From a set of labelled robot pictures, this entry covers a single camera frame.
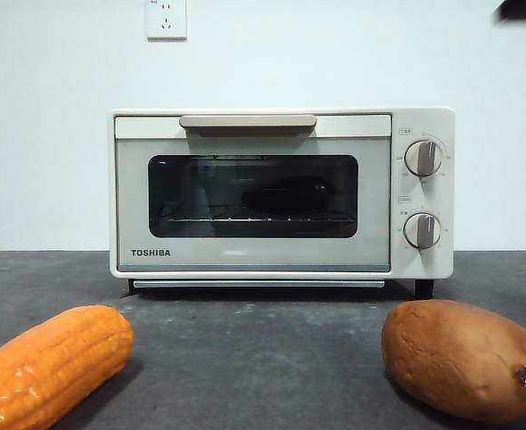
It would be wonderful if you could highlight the purple eggplant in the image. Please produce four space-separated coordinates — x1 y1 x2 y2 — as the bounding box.
242 176 331 215

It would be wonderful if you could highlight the metal wire oven rack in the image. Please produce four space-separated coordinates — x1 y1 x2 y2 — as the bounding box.
163 213 356 225

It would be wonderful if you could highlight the brown sweet potato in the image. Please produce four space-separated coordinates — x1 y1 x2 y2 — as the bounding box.
381 299 526 425

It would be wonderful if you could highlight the white wall power socket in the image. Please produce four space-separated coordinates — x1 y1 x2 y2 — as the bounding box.
146 0 188 41

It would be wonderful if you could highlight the orange corn cob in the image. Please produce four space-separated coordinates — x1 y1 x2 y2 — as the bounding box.
0 305 134 430

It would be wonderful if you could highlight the glass oven door beige handle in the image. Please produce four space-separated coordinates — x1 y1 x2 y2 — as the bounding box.
114 114 392 273

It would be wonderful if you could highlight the beige round oven knob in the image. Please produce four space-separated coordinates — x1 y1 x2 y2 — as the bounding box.
402 211 444 250
404 138 446 176

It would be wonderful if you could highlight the cream Toshiba toaster oven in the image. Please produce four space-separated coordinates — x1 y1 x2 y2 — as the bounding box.
108 106 456 300

